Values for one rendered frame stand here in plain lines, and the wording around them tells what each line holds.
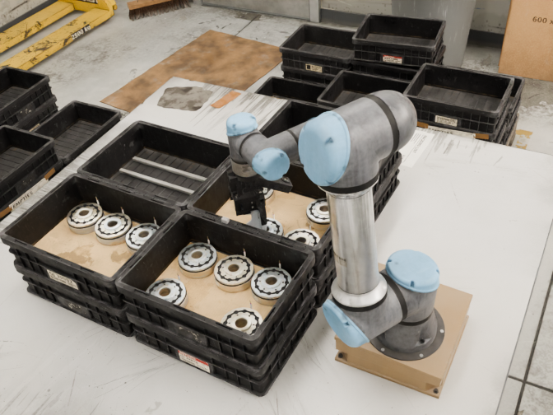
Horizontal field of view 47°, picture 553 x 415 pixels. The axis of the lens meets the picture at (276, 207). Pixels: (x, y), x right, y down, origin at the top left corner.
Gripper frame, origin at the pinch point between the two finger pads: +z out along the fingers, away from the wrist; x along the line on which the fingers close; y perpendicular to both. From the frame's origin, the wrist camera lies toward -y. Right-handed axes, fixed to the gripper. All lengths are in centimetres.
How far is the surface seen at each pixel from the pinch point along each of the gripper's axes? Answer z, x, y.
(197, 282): 2.1, 12.4, 21.1
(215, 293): 2.1, 17.9, 17.5
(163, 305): -7.9, 26.2, 30.1
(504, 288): 15, 32, -57
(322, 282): 5.1, 21.3, -9.9
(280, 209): 2.1, -6.8, -7.0
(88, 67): 85, -289, 51
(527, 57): 73, -164, -201
